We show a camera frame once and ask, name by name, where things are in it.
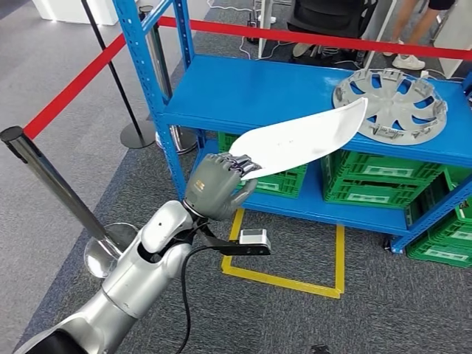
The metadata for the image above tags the red barrier belt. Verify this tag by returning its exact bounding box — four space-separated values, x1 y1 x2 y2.
22 32 127 141
158 15 472 62

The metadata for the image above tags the silver wheel hubcap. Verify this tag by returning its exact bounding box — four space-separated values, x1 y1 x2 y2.
332 68 449 147

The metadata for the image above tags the white plastic part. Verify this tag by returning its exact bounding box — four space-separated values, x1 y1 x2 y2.
228 97 369 181

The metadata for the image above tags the black floor device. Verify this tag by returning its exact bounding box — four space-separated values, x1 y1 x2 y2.
246 12 259 45

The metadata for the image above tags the white plinth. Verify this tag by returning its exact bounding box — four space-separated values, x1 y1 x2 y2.
31 0 119 27

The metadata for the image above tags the black office chair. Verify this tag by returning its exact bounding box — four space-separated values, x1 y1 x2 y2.
287 0 378 64

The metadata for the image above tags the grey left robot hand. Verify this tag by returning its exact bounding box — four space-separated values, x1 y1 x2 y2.
183 152 261 222

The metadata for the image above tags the white cable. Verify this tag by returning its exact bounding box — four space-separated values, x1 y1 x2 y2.
239 36 292 61
427 67 466 82

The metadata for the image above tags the green plastic crate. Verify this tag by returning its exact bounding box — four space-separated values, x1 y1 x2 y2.
406 168 472 270
217 131 308 199
321 150 446 210

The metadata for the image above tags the white furniture panel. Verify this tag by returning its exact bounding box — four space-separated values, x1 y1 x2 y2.
433 0 472 79

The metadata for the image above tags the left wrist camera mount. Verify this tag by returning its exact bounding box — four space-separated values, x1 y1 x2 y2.
199 222 272 257

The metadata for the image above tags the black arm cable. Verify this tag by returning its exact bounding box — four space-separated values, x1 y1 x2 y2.
177 244 222 354

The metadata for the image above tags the black pole with round base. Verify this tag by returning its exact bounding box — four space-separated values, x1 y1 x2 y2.
80 0 156 150

